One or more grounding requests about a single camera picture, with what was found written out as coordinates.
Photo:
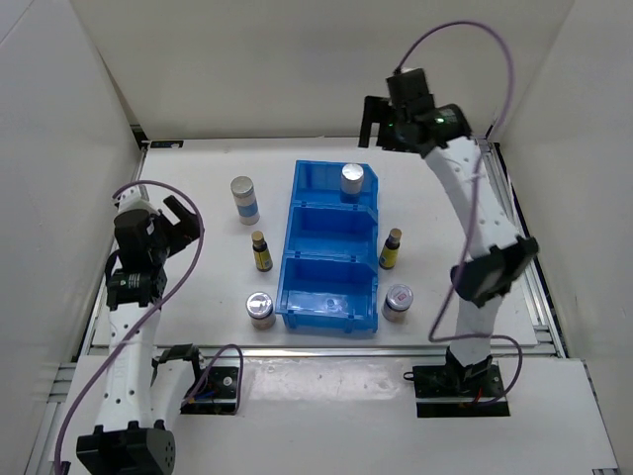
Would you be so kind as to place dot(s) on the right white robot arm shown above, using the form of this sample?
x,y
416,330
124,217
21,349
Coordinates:
x,y
494,253

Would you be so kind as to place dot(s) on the tall blue-label shaker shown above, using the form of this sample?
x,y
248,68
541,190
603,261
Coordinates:
x,y
243,192
351,182

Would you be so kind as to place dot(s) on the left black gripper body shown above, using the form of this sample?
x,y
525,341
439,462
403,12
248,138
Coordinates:
x,y
169,237

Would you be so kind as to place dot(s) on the blue three-compartment plastic bin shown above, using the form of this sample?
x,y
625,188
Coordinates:
x,y
329,275

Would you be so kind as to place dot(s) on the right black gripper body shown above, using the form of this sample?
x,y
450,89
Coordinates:
x,y
391,136

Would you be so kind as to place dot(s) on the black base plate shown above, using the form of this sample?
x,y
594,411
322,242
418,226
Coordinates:
x,y
218,391
438,397

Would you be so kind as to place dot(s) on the yellow-label brown bottle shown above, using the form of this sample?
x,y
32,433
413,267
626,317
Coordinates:
x,y
390,251
262,256

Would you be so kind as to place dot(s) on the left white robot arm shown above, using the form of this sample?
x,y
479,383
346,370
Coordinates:
x,y
131,434

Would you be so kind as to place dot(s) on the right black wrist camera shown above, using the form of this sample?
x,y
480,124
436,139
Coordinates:
x,y
408,87

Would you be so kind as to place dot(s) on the left short silver-lid jar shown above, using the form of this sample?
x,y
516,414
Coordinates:
x,y
260,309

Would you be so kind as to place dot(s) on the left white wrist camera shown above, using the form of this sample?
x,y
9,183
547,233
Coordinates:
x,y
133,198

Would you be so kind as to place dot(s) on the right short red-label jar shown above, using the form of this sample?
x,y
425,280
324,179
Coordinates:
x,y
397,302

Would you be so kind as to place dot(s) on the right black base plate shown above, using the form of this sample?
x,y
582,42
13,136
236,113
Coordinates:
x,y
438,397

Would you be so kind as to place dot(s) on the front aluminium rail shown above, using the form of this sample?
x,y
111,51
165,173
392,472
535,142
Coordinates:
x,y
339,351

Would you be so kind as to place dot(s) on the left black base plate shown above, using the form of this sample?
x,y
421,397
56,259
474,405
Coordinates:
x,y
218,391

